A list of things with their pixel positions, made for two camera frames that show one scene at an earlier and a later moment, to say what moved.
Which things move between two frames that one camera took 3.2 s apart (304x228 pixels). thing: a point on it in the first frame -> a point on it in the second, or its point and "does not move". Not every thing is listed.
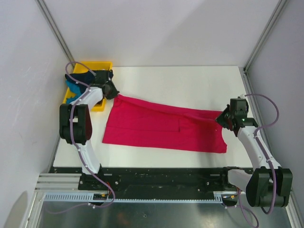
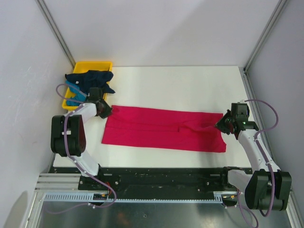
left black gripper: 114,91 -> 108,111
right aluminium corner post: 245,76 does not move
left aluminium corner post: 43,6 does not move
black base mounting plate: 109,181 does not move
